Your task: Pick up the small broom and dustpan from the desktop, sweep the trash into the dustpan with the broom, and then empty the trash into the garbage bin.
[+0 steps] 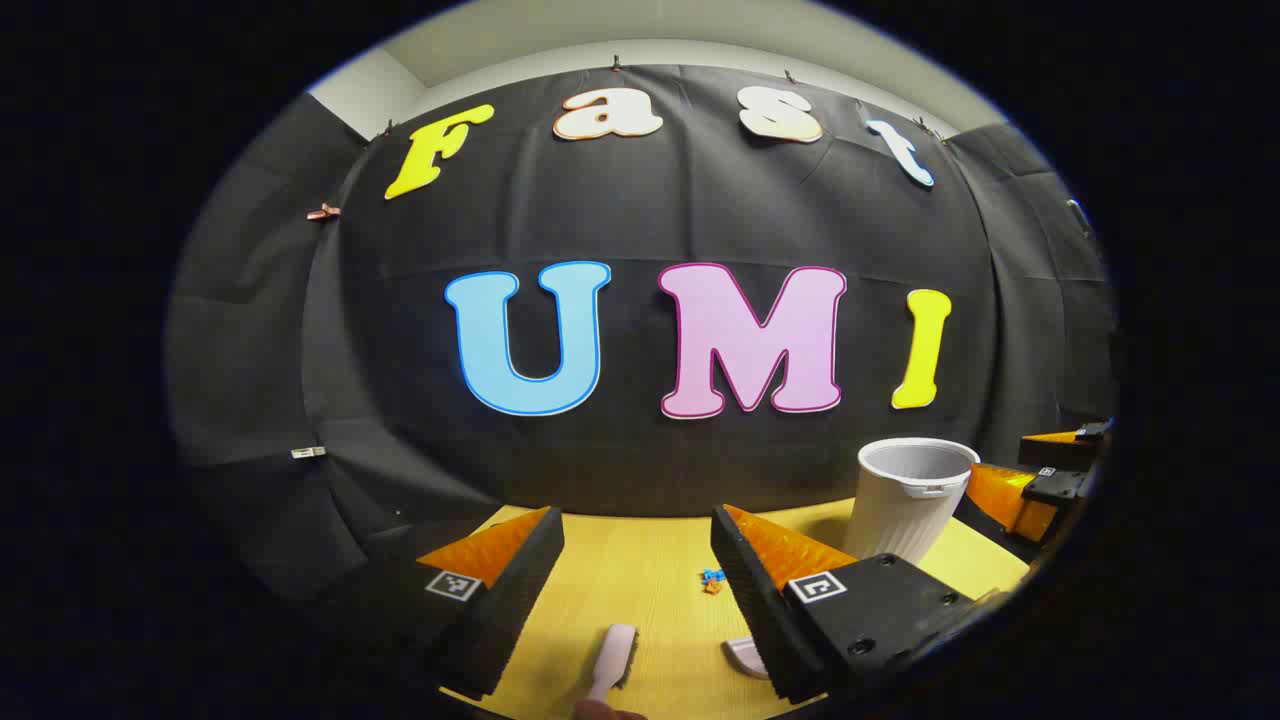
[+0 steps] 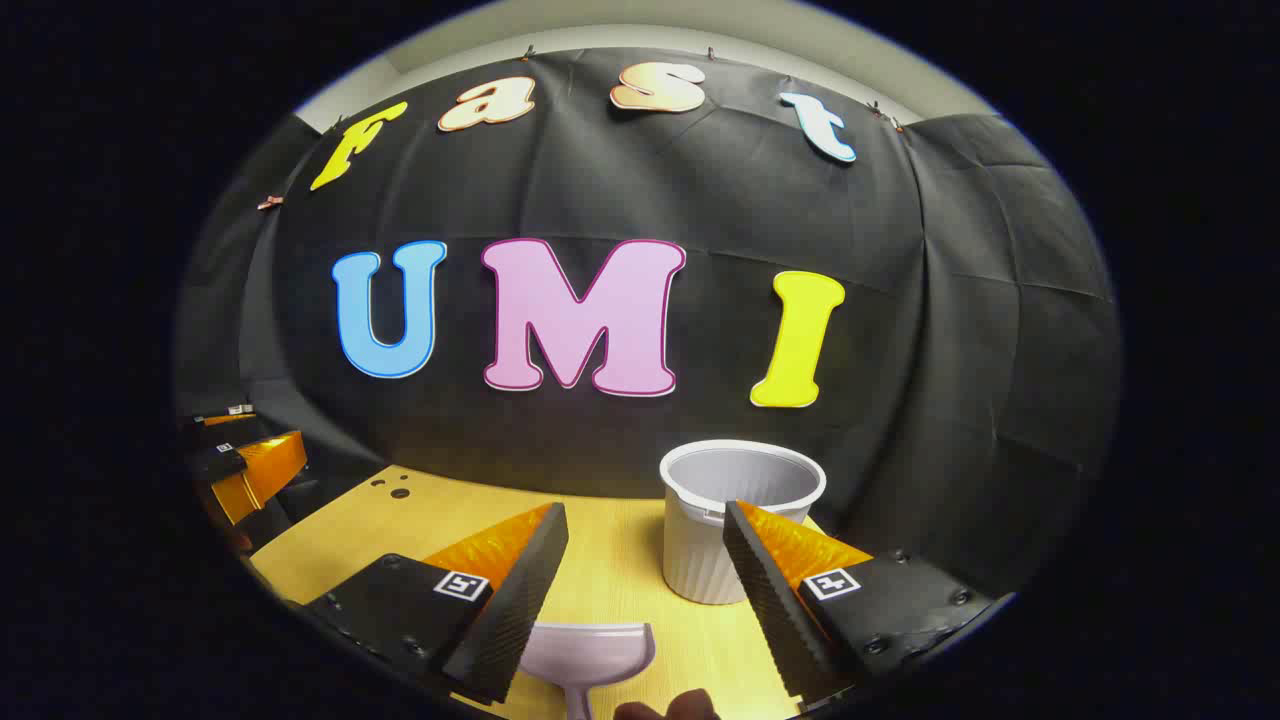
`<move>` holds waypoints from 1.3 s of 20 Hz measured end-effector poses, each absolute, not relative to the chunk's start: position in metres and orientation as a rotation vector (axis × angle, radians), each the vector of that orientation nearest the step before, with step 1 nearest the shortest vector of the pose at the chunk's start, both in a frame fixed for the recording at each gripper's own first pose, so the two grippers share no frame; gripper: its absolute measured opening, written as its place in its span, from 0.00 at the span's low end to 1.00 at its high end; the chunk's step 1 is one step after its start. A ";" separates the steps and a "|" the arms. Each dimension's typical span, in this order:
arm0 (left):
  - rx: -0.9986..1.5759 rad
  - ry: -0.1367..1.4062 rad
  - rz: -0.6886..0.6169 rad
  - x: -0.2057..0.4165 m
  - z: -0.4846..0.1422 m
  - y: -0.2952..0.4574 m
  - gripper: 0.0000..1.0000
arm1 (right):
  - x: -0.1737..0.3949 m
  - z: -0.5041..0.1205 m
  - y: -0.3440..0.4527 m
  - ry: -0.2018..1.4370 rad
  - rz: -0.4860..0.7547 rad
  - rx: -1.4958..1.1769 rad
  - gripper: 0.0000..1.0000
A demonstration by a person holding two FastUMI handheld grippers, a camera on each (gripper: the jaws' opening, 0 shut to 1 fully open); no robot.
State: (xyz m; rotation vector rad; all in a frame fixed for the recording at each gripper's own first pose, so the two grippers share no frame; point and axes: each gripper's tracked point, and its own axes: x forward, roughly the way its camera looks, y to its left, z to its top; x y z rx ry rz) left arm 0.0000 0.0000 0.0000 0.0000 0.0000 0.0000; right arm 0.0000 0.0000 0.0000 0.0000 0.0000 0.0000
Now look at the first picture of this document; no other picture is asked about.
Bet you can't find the black backdrop cloth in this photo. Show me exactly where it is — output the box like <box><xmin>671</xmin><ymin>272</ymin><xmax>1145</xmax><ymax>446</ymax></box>
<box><xmin>165</xmin><ymin>62</ymin><xmax>1117</xmax><ymax>621</ymax></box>

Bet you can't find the yellow wooden desktop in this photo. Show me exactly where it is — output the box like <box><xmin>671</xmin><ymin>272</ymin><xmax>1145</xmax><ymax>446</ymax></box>
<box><xmin>440</xmin><ymin>497</ymin><xmax>1031</xmax><ymax>720</ymax></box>

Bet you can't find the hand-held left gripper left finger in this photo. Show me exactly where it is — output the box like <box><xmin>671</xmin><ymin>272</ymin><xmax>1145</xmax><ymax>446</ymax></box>
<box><xmin>375</xmin><ymin>505</ymin><xmax>566</xmax><ymax>701</ymax></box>

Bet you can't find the white ribbed garbage bin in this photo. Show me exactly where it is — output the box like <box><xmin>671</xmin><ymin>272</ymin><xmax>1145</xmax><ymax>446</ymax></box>
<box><xmin>843</xmin><ymin>437</ymin><xmax>981</xmax><ymax>566</ymax></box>

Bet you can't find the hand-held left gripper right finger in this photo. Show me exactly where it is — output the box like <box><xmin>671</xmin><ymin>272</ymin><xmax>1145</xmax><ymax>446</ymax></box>
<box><xmin>710</xmin><ymin>503</ymin><xmax>1001</xmax><ymax>706</ymax></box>

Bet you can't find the small lilac broom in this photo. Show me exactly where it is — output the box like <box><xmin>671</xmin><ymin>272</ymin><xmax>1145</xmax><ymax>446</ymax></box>
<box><xmin>585</xmin><ymin>623</ymin><xmax>639</xmax><ymax>706</ymax></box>

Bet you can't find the lilac dustpan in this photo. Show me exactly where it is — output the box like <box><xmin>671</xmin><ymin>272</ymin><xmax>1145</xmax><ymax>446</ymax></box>
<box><xmin>722</xmin><ymin>635</ymin><xmax>771</xmax><ymax>681</ymax></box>

